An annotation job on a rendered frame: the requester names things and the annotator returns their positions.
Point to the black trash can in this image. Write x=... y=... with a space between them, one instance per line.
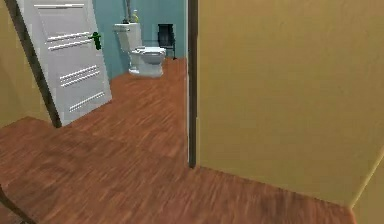
x=165 y=36

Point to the white toilet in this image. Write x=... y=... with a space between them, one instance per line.
x=146 y=56

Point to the yellow spray bottle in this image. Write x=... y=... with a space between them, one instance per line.
x=134 y=16

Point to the dark toilet plunger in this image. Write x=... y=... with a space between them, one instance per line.
x=127 y=13

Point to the white panelled room door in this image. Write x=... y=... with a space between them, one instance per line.
x=66 y=66

